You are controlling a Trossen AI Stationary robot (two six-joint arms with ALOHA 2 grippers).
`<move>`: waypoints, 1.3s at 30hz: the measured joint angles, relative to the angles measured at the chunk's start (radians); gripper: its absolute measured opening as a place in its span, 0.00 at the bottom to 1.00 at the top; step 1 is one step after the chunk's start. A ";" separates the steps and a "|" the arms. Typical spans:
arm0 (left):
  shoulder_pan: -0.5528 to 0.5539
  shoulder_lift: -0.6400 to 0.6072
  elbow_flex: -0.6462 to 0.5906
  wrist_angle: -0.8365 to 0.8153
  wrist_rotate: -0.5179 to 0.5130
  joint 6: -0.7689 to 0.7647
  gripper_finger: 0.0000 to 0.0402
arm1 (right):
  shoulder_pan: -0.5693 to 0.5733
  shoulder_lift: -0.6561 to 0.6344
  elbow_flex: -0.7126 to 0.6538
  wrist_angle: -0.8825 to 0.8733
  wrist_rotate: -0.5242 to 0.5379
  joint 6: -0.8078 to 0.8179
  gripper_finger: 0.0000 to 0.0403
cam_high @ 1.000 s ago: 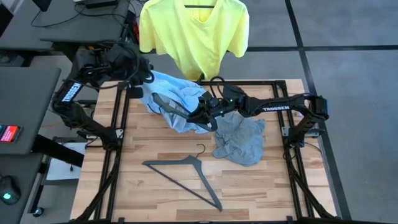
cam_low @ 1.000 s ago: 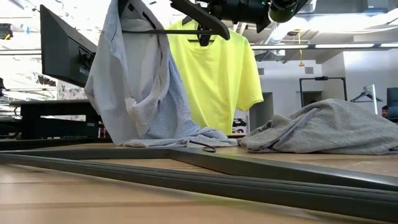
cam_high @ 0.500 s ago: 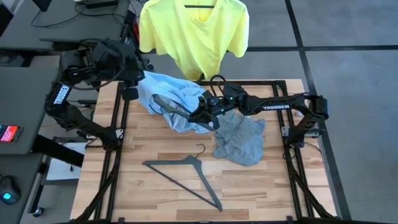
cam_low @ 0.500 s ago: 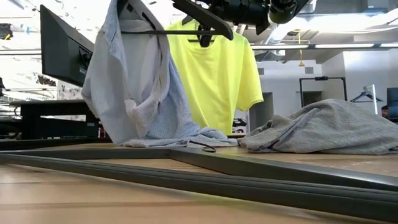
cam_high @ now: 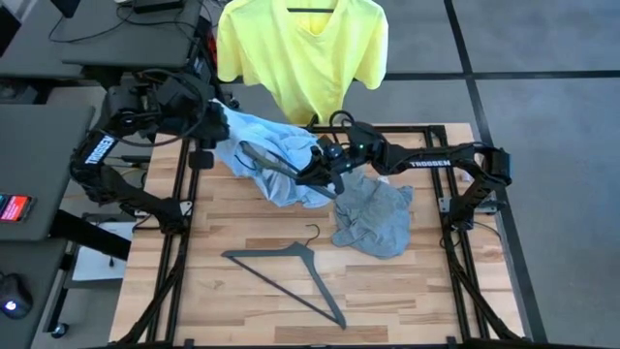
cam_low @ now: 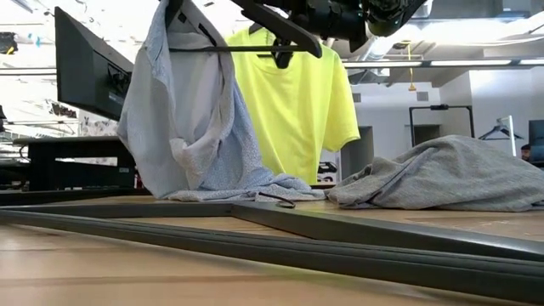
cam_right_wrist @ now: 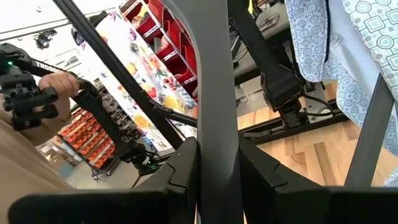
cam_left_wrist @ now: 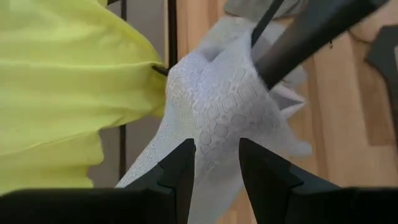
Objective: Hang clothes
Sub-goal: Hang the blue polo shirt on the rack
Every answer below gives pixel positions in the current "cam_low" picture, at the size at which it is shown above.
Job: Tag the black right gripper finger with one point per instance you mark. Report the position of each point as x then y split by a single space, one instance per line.
284 57

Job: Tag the dark grey clothes hanger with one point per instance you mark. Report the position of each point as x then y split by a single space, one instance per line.
255 30
340 259
276 26

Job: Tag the neon yellow t-shirt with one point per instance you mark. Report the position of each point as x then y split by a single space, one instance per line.
297 110

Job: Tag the light blue collared shirt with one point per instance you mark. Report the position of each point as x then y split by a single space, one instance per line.
183 127

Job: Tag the grey shirt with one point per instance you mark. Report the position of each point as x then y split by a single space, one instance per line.
446 174

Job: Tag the background clothes hanger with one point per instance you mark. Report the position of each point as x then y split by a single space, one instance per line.
493 134

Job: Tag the black background equipment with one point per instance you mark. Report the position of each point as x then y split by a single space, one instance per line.
327 168

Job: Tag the grey door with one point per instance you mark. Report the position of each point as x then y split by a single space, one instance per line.
357 161

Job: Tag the long ceiling light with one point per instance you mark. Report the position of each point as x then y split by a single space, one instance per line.
467 63

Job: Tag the black monitor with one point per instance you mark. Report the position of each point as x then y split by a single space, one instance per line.
85 72

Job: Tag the floral fabric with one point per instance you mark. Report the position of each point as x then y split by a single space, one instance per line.
93 127

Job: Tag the white background pole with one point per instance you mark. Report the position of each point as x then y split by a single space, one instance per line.
512 136

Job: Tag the dark grey desk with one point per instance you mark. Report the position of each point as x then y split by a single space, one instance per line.
76 144

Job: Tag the person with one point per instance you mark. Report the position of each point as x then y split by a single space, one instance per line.
526 153

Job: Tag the blue-grey background screen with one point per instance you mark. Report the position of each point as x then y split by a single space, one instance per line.
536 140

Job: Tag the black ceiling device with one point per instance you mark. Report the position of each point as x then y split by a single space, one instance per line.
7 42

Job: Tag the grey wall vent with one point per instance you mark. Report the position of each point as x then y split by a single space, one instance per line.
423 96

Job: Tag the black garment rack frame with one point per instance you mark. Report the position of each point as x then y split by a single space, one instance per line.
442 107

